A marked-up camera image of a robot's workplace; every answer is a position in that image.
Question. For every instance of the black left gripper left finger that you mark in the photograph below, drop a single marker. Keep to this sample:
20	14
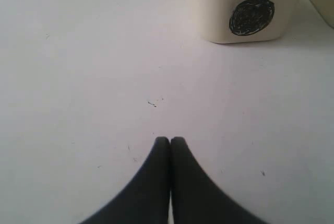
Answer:
146	198

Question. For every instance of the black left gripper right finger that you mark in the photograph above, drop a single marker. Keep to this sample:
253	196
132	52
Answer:
195	197

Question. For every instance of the cream bin with circle mark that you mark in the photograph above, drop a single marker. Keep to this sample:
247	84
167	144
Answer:
236	21

